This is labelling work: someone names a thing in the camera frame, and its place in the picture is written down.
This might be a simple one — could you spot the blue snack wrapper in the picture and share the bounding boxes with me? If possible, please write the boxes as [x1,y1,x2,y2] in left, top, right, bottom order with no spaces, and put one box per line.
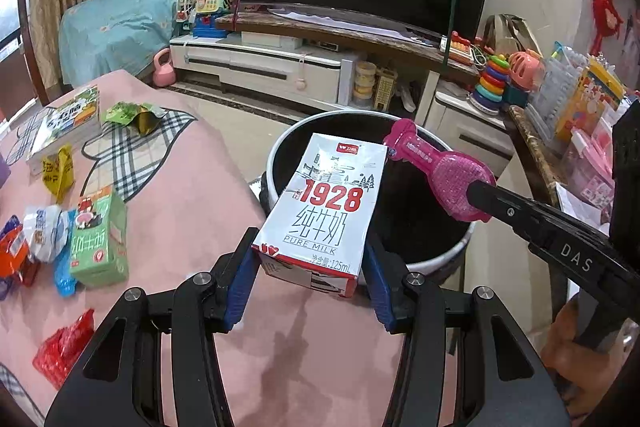
[52,247,81,298]

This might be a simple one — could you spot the person's right hand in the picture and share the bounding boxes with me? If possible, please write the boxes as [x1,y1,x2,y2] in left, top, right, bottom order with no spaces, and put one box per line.
[542,294,626,408]

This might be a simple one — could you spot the pink toy pack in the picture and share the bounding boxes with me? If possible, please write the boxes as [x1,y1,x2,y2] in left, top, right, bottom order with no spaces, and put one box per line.
[565,117,617,212]

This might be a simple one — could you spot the green snack wrapper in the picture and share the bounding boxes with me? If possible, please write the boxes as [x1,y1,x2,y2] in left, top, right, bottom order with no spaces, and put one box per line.
[102,101,168,135]

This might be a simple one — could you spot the red wall ornament string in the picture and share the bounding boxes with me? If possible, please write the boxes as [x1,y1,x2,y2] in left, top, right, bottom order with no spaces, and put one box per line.
[592,0,624,52]

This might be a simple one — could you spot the pink kettlebell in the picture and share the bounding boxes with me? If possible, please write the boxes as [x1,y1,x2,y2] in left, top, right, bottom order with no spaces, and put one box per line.
[152,48,176,88]

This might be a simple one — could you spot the clear plastic package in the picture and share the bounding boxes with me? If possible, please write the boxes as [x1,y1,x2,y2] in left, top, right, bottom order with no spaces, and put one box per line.
[527,52,591,138]

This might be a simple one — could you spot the white milk carton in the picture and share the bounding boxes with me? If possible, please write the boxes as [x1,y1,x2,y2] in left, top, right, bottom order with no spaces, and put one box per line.
[250,132,388,299]

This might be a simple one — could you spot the window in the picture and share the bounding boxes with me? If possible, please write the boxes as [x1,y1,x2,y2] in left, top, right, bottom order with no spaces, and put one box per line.
[0,0,23,52]

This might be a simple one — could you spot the brown wooden shelf board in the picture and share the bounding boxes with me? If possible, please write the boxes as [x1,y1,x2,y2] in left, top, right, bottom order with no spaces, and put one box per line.
[215,9,483,80]

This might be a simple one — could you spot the toy cash register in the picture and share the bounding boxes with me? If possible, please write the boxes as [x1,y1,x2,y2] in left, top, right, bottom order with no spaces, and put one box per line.
[175,0,238,38]

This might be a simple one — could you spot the yellow card box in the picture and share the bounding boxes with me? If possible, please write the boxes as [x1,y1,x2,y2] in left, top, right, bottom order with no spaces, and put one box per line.
[555,57,626,142]

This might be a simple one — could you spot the pink toy ball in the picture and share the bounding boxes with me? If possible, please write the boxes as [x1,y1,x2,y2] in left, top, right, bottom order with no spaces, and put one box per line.
[507,49,546,92]

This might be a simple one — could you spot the blue cloth-covered furniture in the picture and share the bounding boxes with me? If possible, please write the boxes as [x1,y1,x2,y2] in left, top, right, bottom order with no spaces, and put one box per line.
[59,0,186,85]

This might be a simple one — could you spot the pink plastic bone toy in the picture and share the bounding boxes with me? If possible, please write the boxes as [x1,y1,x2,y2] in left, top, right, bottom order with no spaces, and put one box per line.
[384,118,498,224]

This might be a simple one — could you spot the red snack wrapper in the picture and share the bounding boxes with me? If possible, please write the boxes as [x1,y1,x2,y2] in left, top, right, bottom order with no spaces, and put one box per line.
[32,309,96,388]

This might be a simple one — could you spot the white set-top box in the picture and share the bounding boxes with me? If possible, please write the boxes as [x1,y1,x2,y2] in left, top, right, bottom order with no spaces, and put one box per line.
[241,31,303,48]

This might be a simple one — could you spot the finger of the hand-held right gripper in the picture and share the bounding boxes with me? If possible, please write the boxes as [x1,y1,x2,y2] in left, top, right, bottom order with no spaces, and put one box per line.
[495,186,614,249]
[467,182,557,256]

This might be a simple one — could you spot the white bowl black inside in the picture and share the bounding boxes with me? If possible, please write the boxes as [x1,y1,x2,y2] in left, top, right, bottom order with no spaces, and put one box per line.
[262,109,476,278]

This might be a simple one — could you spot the rainbow stacking ring toy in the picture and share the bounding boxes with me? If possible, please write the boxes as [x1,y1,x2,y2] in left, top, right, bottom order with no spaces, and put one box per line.
[472,52,511,112]

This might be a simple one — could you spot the beige bag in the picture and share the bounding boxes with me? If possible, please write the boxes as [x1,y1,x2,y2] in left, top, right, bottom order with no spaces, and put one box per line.
[482,14,536,58]

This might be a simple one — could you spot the yellow toy calculator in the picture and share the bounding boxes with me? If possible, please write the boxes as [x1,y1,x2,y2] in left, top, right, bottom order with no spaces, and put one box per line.
[374,67,398,112]

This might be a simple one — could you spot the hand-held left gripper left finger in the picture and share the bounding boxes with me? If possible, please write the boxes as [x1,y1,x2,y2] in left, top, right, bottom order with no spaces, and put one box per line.
[44,227,261,427]

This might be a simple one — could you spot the pink plaid-patch tablecloth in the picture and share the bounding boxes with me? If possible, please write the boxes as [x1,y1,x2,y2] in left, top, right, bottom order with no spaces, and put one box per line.
[0,69,461,427]

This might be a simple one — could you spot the stacked yellow jars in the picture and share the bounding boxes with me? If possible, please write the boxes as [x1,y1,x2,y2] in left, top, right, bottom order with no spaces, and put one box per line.
[352,61,377,100]

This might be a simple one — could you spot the orange snack wrapper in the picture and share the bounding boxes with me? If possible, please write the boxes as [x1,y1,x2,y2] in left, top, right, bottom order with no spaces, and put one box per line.
[0,214,41,288]

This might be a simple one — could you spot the children's picture book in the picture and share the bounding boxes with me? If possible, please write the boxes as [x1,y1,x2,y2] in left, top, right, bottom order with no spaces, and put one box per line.
[25,86,101,175]

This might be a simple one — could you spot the white TV cabinet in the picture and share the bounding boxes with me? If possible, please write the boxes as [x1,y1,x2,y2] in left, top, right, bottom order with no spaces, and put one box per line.
[169,32,368,110]

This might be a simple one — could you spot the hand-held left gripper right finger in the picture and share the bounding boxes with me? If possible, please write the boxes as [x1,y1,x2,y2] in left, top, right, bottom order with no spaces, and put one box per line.
[362,239,573,427]

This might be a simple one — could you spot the green milk carton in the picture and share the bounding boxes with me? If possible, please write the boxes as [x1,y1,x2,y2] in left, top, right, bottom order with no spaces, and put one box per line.
[69,188,128,288]

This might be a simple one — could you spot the white and blue wrapper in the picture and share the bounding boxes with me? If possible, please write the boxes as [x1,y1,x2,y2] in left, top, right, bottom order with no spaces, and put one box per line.
[22,205,71,264]

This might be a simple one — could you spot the yellow snack wrapper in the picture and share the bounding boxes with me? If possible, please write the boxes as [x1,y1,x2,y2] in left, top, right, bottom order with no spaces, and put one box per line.
[41,144,76,205]

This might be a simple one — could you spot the marble side counter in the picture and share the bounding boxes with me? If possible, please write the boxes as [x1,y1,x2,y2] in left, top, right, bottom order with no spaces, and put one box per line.
[507,104,568,208]

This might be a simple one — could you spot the white side cabinet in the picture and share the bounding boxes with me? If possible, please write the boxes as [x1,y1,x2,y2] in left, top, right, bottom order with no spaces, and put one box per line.
[435,87,516,168]

